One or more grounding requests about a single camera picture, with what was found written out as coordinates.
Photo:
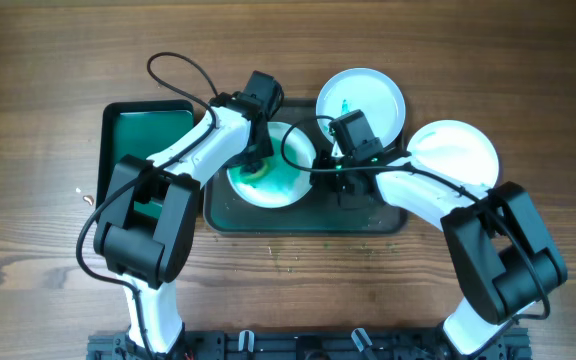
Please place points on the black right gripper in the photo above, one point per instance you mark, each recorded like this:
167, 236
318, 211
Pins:
325, 179

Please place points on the white plate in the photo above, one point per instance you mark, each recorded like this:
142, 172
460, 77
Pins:
458, 150
370, 91
277, 184

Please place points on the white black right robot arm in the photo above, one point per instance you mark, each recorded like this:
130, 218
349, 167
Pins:
504, 257

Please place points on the dark grey serving tray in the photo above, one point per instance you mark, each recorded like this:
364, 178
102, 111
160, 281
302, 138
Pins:
227, 213

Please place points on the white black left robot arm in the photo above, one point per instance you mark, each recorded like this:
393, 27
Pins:
145, 226

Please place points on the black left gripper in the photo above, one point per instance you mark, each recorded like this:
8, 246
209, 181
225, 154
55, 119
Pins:
261, 148

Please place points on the green yellow sponge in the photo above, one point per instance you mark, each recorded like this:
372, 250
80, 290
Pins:
253, 172

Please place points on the black water tray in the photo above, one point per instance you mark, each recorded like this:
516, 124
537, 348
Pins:
139, 129

